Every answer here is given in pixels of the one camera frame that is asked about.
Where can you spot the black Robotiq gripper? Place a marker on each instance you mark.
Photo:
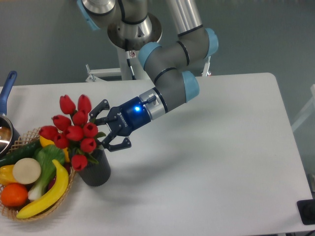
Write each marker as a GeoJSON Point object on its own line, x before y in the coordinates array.
{"type": "Point", "coordinates": [122, 121]}

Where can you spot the red tulip bouquet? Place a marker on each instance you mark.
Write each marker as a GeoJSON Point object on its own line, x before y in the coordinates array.
{"type": "Point", "coordinates": [74, 132]}

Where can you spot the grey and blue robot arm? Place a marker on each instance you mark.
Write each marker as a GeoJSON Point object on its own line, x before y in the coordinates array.
{"type": "Point", "coordinates": [131, 27]}

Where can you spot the dark grey ribbed vase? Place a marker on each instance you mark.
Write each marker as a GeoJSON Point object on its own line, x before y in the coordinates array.
{"type": "Point", "coordinates": [95, 174]}

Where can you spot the red fruit toy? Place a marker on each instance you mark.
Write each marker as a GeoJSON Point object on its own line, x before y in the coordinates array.
{"type": "Point", "coordinates": [52, 182]}

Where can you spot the yellow lemon toy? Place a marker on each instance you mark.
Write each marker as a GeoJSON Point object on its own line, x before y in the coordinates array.
{"type": "Point", "coordinates": [45, 142]}

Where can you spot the green bok choy toy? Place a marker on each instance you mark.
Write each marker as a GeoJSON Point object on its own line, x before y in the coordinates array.
{"type": "Point", "coordinates": [45, 158]}

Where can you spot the woven wicker basket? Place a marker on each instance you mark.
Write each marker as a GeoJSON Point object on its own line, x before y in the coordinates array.
{"type": "Point", "coordinates": [11, 213]}

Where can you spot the green cucumber toy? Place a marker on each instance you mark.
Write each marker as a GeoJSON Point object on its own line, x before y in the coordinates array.
{"type": "Point", "coordinates": [26, 151]}

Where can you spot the yellow plastic banana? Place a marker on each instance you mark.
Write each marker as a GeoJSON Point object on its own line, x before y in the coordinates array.
{"type": "Point", "coordinates": [50, 197]}

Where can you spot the beige round slice toy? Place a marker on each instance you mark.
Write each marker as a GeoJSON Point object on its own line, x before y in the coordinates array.
{"type": "Point", "coordinates": [26, 171]}

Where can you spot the yellow bell pepper toy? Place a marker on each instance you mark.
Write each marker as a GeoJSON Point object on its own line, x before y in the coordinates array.
{"type": "Point", "coordinates": [6, 175]}

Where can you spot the orange plastic fruit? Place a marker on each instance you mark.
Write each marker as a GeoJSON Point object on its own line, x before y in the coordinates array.
{"type": "Point", "coordinates": [14, 195]}

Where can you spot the black device at table edge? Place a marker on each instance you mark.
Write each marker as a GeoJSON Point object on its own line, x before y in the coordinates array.
{"type": "Point", "coordinates": [307, 211]}

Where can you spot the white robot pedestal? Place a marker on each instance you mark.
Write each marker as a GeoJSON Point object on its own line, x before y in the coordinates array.
{"type": "Point", "coordinates": [129, 68]}

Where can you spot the blue handled saucepan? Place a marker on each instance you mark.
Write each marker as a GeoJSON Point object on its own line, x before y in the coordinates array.
{"type": "Point", "coordinates": [8, 134]}

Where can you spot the white frame at right edge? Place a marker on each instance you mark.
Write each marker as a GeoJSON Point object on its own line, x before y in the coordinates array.
{"type": "Point", "coordinates": [305, 112]}

